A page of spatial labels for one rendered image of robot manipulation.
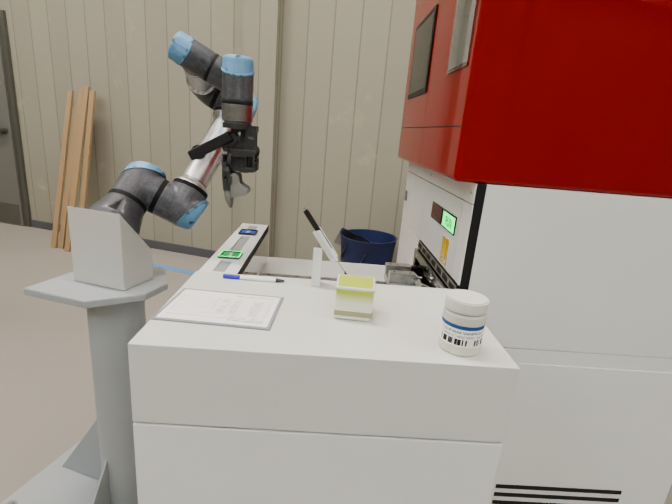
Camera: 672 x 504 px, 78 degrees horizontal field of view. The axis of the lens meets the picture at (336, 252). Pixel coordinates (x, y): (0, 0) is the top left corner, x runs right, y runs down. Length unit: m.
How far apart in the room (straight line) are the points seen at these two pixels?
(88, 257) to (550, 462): 1.42
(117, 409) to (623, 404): 1.46
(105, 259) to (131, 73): 3.41
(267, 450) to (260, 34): 3.41
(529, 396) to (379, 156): 2.63
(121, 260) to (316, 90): 2.69
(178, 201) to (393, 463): 0.97
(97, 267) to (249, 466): 0.79
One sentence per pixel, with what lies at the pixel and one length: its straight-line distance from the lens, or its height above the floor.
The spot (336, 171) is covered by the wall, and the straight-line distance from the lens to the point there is 3.64.
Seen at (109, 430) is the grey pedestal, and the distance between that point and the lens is 1.61.
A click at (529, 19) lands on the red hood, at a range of 1.04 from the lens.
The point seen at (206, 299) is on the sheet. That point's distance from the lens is 0.87.
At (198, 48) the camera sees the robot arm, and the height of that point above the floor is 1.48.
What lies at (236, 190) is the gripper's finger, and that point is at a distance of 1.11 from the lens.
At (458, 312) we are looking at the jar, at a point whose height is 1.04.
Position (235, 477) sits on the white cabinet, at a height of 0.72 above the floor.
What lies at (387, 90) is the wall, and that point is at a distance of 3.56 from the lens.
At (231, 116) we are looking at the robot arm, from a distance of 1.08.
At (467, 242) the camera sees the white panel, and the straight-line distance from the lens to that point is 1.02.
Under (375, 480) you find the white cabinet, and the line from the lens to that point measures 0.84.
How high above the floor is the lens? 1.31
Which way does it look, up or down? 16 degrees down
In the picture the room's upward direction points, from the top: 5 degrees clockwise
